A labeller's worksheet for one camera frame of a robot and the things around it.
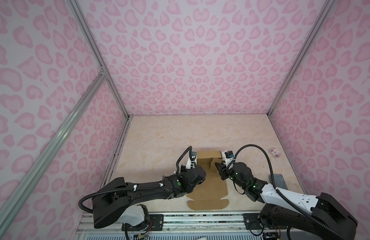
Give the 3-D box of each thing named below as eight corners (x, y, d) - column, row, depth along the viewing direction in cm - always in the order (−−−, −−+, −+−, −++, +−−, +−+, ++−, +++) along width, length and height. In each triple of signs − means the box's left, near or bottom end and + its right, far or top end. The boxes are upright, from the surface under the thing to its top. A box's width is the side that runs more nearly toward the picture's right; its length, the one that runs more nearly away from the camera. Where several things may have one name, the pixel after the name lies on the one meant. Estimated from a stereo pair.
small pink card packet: (276, 158, 98) (279, 156, 95) (268, 151, 102) (270, 148, 99) (280, 156, 99) (283, 153, 97) (272, 148, 103) (274, 145, 100)
